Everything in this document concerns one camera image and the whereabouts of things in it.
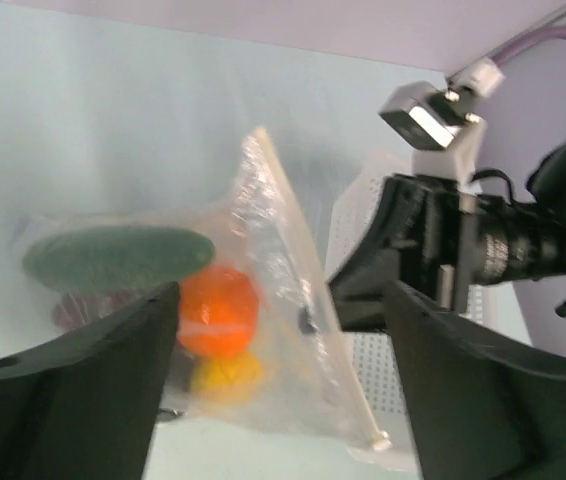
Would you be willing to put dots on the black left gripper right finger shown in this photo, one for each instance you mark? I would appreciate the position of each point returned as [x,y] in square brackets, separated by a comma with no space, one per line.
[503,400]

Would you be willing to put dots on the clear zip top bag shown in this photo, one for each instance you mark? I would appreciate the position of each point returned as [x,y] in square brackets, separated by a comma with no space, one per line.
[309,385]

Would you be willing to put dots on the yellow fake fruit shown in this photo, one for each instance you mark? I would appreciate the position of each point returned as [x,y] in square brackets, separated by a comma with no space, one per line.
[231,379]

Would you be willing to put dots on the orange fake fruit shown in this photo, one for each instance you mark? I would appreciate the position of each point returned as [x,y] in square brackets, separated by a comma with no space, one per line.
[218,312]

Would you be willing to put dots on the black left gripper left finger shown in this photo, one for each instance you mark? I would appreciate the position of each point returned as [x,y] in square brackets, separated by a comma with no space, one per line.
[83,406]

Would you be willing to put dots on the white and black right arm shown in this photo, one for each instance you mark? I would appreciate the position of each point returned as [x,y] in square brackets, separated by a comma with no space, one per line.
[547,186]

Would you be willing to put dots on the dark purple fake grapes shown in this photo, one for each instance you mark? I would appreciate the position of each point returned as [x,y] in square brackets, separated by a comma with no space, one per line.
[73,311]

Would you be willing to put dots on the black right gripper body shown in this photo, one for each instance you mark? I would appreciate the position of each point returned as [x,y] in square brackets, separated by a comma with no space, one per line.
[454,241]

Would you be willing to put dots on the green fake vegetable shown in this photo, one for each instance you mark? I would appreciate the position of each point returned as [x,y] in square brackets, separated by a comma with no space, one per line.
[107,258]

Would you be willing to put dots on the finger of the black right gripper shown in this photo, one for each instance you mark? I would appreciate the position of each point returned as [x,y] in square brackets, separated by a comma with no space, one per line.
[368,289]

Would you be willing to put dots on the white perforated plastic basket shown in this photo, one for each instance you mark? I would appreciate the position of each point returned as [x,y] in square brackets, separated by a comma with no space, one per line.
[361,198]

